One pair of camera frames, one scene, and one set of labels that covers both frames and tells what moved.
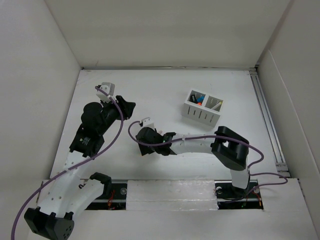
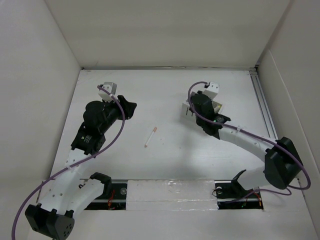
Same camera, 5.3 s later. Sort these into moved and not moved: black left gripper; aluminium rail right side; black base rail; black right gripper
Moved: black right gripper
Not moved: aluminium rail right side; black base rail; black left gripper
